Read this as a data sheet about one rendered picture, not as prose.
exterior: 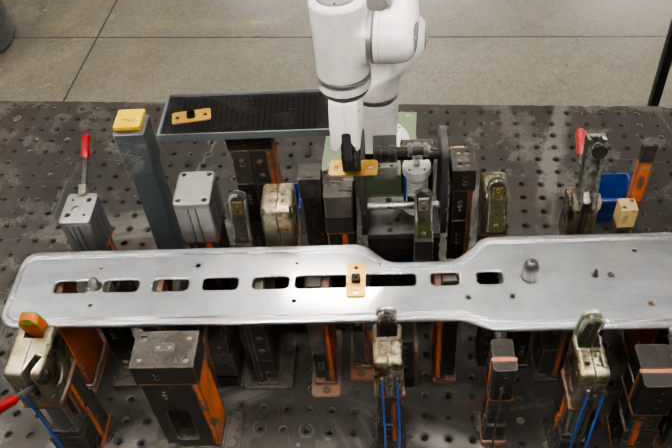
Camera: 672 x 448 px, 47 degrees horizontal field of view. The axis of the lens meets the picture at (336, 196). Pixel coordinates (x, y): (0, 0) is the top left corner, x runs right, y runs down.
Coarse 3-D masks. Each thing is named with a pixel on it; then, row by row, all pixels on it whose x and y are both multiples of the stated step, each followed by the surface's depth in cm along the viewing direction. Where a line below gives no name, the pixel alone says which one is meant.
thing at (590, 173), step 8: (592, 136) 146; (600, 136) 146; (584, 144) 148; (592, 144) 147; (600, 144) 145; (584, 152) 149; (592, 152) 144; (600, 152) 144; (584, 160) 149; (592, 160) 149; (600, 160) 148; (584, 168) 150; (592, 168) 151; (600, 168) 149; (584, 176) 151; (592, 176) 152; (600, 176) 150; (584, 184) 152; (592, 184) 153; (592, 192) 154; (592, 200) 154; (592, 208) 155
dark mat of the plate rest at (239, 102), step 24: (216, 96) 171; (240, 96) 171; (264, 96) 170; (288, 96) 170; (312, 96) 169; (168, 120) 167; (216, 120) 166; (240, 120) 165; (264, 120) 165; (288, 120) 164; (312, 120) 164
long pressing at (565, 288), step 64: (64, 256) 163; (128, 256) 162; (192, 256) 161; (256, 256) 160; (320, 256) 158; (512, 256) 155; (576, 256) 154; (640, 256) 153; (64, 320) 152; (128, 320) 151; (192, 320) 150; (256, 320) 149; (320, 320) 148; (448, 320) 146; (512, 320) 144; (576, 320) 144; (640, 320) 143
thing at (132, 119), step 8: (120, 112) 170; (128, 112) 170; (136, 112) 169; (144, 112) 170; (120, 120) 168; (128, 120) 168; (136, 120) 168; (120, 128) 167; (128, 128) 167; (136, 128) 167
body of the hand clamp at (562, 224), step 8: (568, 192) 159; (576, 192) 159; (568, 200) 158; (568, 208) 159; (584, 208) 158; (560, 216) 166; (568, 216) 159; (576, 216) 158; (584, 216) 158; (592, 216) 158; (560, 224) 166; (568, 224) 160; (576, 224) 159; (584, 224) 159; (592, 224) 159; (560, 232) 167; (568, 232) 161; (576, 232) 161; (584, 232) 161; (592, 232) 162
